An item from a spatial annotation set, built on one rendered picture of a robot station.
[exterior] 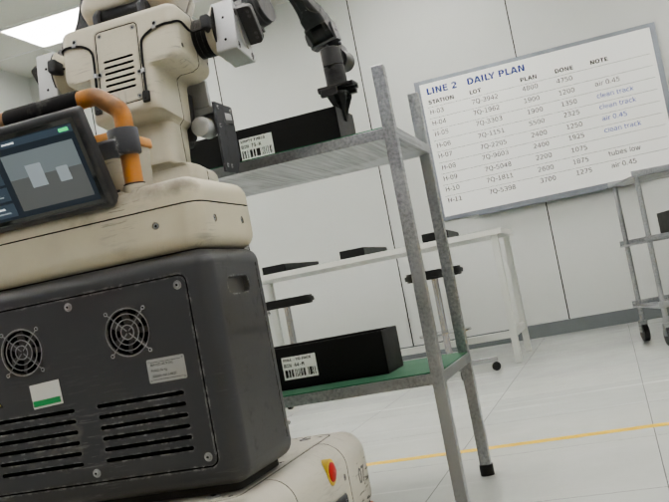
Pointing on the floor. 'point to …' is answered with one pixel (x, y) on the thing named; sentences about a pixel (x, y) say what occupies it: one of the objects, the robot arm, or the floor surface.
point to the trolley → (648, 248)
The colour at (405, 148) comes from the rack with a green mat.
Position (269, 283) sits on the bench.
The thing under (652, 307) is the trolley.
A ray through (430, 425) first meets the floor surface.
